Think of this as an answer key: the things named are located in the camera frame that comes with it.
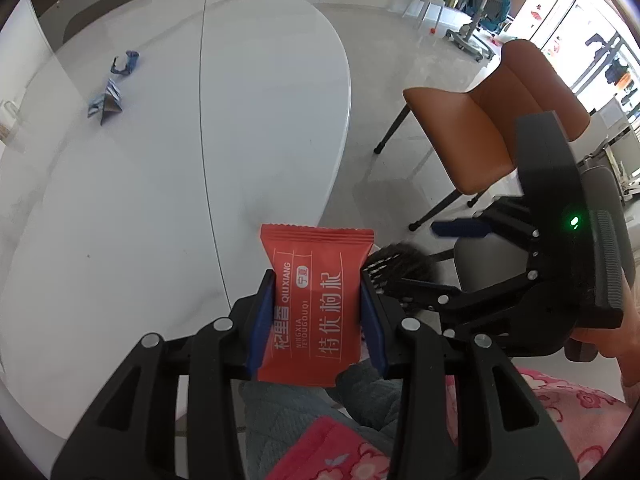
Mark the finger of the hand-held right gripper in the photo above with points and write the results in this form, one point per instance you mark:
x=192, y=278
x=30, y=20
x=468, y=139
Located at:
x=460, y=229
x=450, y=302

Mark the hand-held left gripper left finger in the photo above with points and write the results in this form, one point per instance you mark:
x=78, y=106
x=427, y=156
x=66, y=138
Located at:
x=262, y=320

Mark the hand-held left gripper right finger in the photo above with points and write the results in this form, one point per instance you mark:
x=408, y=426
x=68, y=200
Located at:
x=372, y=327

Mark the red snack packet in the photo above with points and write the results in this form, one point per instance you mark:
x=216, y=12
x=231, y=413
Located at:
x=315, y=310

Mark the person's right hand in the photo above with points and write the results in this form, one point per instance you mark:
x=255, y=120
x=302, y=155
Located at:
x=632, y=330

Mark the blue grey quilted pants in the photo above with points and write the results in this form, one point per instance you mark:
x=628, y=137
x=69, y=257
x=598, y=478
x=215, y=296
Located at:
x=290, y=410

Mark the orange leather chair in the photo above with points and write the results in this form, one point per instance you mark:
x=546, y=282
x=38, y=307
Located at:
x=465, y=120

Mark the clothes drying rack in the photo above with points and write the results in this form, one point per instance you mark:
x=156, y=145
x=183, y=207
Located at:
x=610, y=60

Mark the teal office chair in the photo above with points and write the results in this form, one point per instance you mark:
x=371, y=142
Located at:
x=487, y=2

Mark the white plastic stool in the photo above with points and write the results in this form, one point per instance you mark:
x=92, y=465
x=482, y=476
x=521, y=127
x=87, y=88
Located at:
x=425, y=2

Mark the folded blue silver wrapper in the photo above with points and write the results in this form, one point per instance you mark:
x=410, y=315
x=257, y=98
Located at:
x=106, y=105

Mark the crumpled foil wrapper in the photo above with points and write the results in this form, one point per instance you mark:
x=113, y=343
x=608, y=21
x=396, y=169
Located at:
x=127, y=62

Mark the grey dining chair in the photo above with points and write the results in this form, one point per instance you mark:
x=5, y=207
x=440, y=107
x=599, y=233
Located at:
x=105, y=2

